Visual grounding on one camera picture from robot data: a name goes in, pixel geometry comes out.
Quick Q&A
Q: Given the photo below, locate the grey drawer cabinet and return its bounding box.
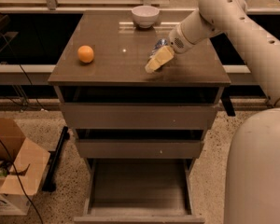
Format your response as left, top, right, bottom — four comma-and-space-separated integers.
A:
48, 9, 231, 224

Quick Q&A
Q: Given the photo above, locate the top grey drawer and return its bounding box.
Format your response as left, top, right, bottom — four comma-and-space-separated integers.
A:
61, 103, 218, 130

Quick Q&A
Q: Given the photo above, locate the dark chair on left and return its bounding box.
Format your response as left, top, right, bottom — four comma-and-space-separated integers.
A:
0, 10, 20, 63

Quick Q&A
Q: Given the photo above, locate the middle grey drawer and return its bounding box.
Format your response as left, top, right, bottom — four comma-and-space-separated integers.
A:
76, 140, 203, 159

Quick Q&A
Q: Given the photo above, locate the brown cardboard box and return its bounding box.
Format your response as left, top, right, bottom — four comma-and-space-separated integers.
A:
0, 119, 49, 216

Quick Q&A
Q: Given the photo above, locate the orange fruit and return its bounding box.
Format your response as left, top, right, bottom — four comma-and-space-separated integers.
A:
77, 46, 94, 63

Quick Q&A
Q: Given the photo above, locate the bottom open grey drawer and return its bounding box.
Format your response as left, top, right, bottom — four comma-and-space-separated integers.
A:
74, 159, 204, 224

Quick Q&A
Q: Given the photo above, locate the white ceramic bowl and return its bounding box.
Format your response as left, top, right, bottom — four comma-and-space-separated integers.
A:
132, 6, 160, 29

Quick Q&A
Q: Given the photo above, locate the black metal stand leg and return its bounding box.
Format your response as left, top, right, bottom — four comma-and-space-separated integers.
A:
42, 126, 70, 192

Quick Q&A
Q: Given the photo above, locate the black cable on left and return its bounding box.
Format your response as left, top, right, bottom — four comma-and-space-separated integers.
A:
0, 31, 45, 224

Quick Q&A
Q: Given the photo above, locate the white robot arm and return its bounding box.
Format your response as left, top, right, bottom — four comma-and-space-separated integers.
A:
146, 0, 280, 224

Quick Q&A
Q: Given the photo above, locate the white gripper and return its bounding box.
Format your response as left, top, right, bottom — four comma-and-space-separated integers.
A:
145, 24, 193, 73

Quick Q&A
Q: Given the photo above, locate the blue silver redbull can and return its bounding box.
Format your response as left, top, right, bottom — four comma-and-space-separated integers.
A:
149, 38, 168, 58

